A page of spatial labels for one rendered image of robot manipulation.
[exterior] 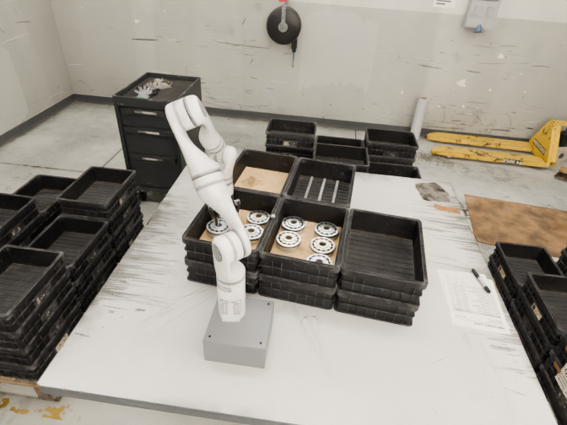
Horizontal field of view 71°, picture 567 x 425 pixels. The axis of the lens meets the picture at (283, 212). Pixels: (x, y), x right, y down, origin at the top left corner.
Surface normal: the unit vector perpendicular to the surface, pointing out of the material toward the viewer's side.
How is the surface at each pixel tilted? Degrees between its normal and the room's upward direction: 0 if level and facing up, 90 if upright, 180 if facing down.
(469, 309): 0
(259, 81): 90
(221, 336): 0
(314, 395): 0
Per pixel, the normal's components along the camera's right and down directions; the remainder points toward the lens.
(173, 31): -0.12, 0.56
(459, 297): 0.06, -0.82
